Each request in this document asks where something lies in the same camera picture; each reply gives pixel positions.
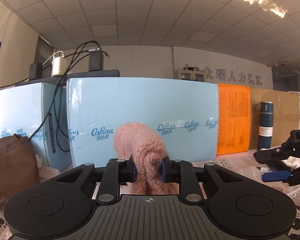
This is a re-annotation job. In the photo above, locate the pink knitted sweater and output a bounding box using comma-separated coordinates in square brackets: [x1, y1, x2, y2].
[113, 122, 179, 195]

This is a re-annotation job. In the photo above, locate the white garment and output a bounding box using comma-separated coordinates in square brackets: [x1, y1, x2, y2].
[283, 157, 300, 170]

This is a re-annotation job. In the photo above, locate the pink patterned bed sheet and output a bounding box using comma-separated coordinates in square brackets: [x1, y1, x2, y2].
[0, 158, 300, 239]

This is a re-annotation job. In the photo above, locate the dark blue thermos bottle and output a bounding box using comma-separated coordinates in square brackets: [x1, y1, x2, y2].
[255, 101, 274, 151]

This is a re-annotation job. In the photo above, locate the brown cardboard box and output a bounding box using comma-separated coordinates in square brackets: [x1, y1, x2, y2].
[249, 88, 300, 150]

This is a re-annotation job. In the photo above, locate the right light blue carton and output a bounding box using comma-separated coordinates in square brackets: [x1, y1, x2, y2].
[66, 77, 219, 166]

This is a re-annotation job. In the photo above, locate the light blue carton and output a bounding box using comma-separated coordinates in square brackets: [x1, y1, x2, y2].
[0, 83, 72, 171]
[66, 77, 219, 166]

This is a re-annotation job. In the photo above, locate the orange printed carton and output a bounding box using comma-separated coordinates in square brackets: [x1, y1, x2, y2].
[216, 84, 251, 155]

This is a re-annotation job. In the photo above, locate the wooden glass cabinet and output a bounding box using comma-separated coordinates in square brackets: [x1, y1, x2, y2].
[174, 69, 205, 82]

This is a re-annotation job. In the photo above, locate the left light blue carton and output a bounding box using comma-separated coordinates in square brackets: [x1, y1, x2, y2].
[0, 83, 72, 171]

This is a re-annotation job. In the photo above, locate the brown fabric garment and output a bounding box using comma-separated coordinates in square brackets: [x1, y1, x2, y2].
[0, 134, 40, 211]

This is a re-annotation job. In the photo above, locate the black power adapter right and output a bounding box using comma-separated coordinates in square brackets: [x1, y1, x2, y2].
[89, 51, 104, 72]

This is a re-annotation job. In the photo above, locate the black power adapter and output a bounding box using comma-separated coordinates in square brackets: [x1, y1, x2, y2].
[29, 63, 43, 81]
[89, 51, 104, 72]

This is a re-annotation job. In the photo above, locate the white power strip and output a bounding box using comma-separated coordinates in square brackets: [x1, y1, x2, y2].
[51, 56, 66, 76]

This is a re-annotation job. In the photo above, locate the black power adapter left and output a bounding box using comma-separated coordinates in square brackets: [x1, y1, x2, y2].
[29, 63, 43, 81]

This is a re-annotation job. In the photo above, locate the black cable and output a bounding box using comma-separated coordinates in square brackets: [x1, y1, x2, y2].
[0, 40, 110, 153]

